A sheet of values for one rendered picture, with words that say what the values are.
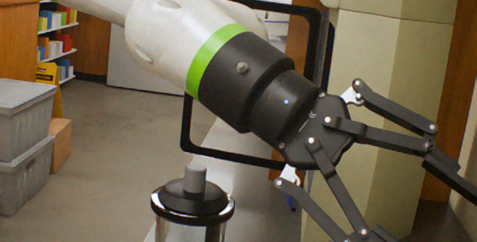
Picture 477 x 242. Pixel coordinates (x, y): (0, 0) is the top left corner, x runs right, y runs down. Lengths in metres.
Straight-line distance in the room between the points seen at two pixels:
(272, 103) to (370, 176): 0.54
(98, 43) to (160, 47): 5.88
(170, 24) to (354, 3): 0.47
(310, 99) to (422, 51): 0.56
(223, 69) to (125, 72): 5.72
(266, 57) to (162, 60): 0.11
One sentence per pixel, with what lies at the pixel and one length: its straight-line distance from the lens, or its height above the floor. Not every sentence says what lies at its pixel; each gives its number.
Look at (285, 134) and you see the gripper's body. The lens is 0.54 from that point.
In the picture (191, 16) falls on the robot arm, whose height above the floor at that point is 1.40.
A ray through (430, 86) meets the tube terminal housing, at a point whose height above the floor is 1.28.
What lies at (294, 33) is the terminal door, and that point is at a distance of 1.29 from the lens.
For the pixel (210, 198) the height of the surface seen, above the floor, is 1.18.
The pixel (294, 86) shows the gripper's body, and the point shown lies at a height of 1.35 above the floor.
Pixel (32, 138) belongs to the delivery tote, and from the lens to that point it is 3.33.
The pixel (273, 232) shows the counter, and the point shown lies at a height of 0.94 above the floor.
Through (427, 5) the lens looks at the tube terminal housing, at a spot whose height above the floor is 1.44.
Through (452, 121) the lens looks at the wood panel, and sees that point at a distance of 1.44.
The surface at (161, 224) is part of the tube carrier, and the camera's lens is 0.70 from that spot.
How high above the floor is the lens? 1.46
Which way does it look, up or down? 14 degrees down
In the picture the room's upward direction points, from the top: 7 degrees clockwise
